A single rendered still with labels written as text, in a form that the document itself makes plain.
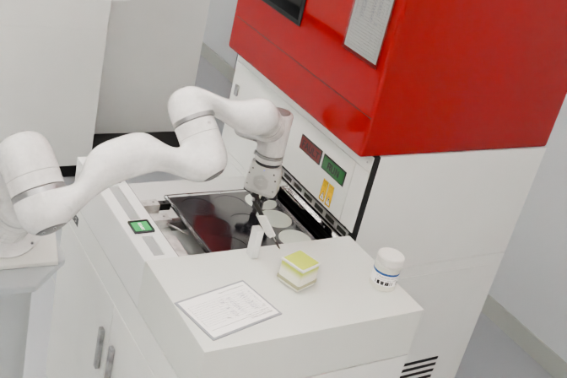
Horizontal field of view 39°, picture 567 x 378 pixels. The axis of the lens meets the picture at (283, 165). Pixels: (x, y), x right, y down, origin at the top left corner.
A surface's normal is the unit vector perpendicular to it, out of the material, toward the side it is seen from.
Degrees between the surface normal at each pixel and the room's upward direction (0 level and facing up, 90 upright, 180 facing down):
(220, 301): 0
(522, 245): 90
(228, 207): 0
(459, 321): 90
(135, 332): 90
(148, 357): 90
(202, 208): 0
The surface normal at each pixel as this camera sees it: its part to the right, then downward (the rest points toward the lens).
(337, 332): 0.49, 0.47
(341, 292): 0.22, -0.88
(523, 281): -0.85, 0.05
